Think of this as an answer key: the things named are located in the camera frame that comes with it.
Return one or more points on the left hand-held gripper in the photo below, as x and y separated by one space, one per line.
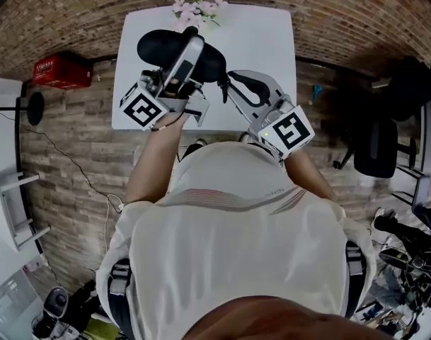
142 106

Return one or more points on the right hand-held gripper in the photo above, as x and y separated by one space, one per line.
289 129

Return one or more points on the person's left forearm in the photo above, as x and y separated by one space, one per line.
151 168

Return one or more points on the person's right forearm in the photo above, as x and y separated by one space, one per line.
307 175

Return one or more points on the person's left hand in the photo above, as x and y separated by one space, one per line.
175 88

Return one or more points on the pink flower bouquet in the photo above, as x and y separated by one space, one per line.
195 12

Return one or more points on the person's right white shoe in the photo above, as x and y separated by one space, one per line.
245 137

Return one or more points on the person's white shoe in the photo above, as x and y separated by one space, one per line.
201 142
245 137

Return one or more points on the white table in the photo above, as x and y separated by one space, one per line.
257 41

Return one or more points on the small teal object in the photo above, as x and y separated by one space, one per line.
318 92

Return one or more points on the person's left white shoe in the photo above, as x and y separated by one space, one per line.
201 142

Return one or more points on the person's black shorts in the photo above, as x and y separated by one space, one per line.
188 151

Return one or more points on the red box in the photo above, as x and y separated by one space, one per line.
63 71

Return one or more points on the black office chair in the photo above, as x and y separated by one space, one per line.
374 151

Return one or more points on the black sofa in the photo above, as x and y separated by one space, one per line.
409 90

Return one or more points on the black standing fan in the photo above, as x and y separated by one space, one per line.
35 108

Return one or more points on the person's white shirt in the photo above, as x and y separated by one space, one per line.
218 260

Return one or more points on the blue grey chair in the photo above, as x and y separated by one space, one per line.
425 200

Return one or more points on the black tripod equipment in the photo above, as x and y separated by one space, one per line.
409 275

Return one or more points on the green chair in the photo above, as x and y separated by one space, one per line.
102 329

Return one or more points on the grey round bin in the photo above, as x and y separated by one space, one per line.
54 303

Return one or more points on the white cabinet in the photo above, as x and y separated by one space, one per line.
6 310

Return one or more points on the white shelf frame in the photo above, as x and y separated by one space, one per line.
10 207

